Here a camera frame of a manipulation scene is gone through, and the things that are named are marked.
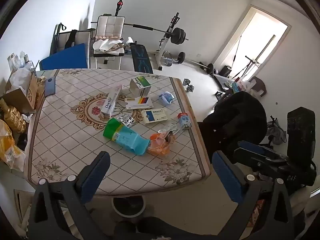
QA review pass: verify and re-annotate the cardboard box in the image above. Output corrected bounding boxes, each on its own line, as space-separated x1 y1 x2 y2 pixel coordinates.
0 72 38 113

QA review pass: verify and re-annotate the clear glass bottle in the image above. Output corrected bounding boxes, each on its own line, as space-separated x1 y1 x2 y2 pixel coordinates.
9 53 19 70
21 51 34 71

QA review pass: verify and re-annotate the white box with blue label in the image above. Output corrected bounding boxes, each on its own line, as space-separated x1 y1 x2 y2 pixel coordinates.
141 109 168 125

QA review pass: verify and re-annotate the small milk carton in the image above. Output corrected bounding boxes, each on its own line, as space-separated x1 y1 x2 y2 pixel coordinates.
177 113 192 130

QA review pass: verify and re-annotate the white door frame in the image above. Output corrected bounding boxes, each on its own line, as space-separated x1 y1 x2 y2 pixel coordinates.
214 5 292 80

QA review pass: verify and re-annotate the silver blister pack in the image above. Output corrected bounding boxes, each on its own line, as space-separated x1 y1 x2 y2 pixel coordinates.
117 114 136 128
157 124 180 134

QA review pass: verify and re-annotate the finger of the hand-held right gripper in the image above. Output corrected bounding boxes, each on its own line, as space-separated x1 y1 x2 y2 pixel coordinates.
238 140 288 159
233 148 276 174

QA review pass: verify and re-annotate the chrome dumbbell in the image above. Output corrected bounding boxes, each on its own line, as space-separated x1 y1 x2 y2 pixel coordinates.
183 78 195 93

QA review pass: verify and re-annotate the black tripod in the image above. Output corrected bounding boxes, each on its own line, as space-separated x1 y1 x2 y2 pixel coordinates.
234 55 263 79

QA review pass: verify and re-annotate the white plastic bag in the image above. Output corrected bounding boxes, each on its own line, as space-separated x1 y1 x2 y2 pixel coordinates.
6 67 32 93
235 79 253 93

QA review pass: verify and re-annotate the white box with rainbow stripe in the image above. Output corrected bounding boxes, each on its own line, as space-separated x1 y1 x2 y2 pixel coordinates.
124 96 153 110

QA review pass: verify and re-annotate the green blue packet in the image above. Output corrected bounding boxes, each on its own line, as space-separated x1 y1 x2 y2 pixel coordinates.
103 117 151 156

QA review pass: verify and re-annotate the orange plastic bag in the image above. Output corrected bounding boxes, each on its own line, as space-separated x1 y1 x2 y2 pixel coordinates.
147 131 176 158

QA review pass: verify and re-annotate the black bench pad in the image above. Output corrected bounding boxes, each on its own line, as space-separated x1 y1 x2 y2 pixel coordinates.
130 43 154 74

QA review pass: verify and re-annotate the white round bin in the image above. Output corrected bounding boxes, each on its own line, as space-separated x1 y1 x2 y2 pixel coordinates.
111 196 146 218

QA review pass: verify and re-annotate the grey cloth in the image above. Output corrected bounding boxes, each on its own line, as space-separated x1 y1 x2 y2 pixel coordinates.
267 116 287 145

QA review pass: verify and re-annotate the white toothpaste box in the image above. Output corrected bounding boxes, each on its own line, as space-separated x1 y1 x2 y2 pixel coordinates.
100 84 124 118

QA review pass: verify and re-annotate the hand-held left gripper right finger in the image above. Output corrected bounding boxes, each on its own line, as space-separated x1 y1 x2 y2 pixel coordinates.
211 150 295 240

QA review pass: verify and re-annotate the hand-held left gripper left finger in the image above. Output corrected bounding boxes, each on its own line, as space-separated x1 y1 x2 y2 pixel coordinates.
27 151 118 240

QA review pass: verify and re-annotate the floral patterned table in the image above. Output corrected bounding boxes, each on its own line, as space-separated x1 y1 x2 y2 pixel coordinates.
27 68 210 197

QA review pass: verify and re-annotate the dark folded stand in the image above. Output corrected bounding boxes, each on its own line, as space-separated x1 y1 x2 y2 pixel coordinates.
49 23 66 56

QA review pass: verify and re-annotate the black jacket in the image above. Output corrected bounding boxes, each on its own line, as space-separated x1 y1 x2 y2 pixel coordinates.
199 91 268 161

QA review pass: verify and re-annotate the gold ornate bottle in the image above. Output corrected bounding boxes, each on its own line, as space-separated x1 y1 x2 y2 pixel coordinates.
0 99 27 133

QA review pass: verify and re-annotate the brown plastic stool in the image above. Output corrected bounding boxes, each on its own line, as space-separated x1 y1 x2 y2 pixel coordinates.
248 76 267 98

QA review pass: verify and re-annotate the thin barbell with small plates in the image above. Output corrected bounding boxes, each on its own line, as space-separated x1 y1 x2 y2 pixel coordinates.
186 59 214 75

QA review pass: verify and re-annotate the blue phone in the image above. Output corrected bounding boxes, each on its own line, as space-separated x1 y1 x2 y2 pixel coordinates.
44 77 56 97

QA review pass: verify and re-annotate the grey panel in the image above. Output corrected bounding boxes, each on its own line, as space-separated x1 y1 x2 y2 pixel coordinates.
57 29 91 55

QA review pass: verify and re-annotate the green white medicine box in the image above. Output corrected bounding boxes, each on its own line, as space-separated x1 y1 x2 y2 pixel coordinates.
129 76 152 98

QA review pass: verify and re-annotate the white padded chair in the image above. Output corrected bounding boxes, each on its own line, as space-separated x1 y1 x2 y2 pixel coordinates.
91 14 126 69

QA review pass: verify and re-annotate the yellow plastic bag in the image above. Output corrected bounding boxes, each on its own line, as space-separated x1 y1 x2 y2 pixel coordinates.
0 119 27 172

